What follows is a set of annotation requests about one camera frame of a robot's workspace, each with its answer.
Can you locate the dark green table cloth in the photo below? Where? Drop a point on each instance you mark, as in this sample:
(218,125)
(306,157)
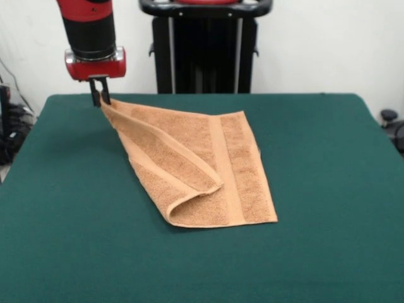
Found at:
(94,221)

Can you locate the tan terry towel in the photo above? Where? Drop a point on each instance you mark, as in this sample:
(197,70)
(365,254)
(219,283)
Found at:
(189,151)

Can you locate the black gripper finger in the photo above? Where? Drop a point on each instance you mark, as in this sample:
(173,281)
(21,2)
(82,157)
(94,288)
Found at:
(94,94)
(105,93)

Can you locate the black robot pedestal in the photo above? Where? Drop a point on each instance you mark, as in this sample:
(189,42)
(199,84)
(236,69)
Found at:
(205,57)

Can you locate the black box with red light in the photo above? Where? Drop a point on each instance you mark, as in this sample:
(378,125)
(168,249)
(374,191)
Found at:
(4,107)

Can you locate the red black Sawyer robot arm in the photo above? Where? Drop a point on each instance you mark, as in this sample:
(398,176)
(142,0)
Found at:
(88,28)

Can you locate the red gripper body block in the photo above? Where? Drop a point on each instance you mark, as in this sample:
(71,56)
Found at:
(94,69)

